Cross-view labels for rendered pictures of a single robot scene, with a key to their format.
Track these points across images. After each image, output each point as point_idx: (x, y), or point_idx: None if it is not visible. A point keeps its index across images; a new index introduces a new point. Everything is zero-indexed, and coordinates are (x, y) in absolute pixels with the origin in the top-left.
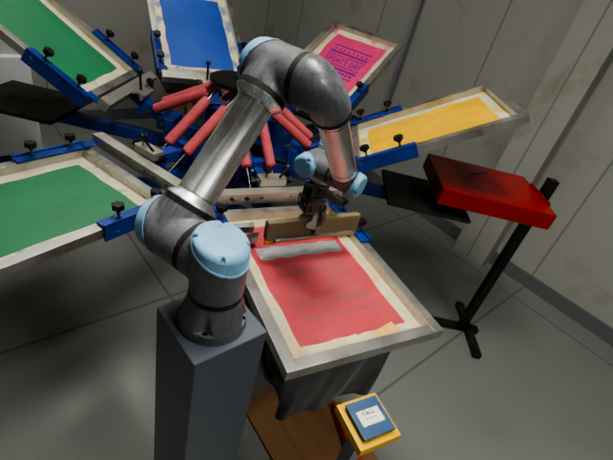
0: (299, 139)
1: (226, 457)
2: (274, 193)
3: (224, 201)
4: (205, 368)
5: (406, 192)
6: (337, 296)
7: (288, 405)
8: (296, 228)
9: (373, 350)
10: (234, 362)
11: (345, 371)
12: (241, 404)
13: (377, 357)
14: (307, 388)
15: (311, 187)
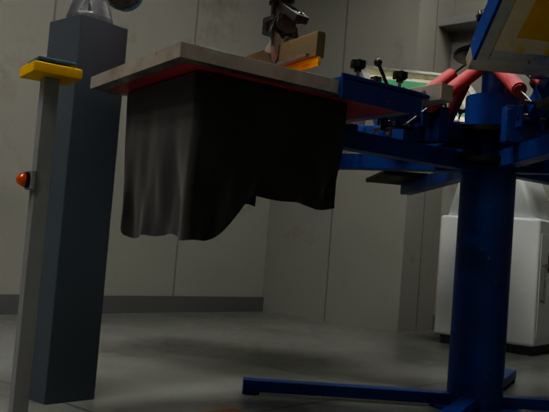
0: (506, 82)
1: (58, 183)
2: None
3: None
4: (53, 29)
5: None
6: None
7: (126, 201)
8: (263, 58)
9: (130, 64)
10: (65, 36)
11: (156, 152)
12: (68, 99)
13: (181, 140)
14: (136, 173)
15: (270, 3)
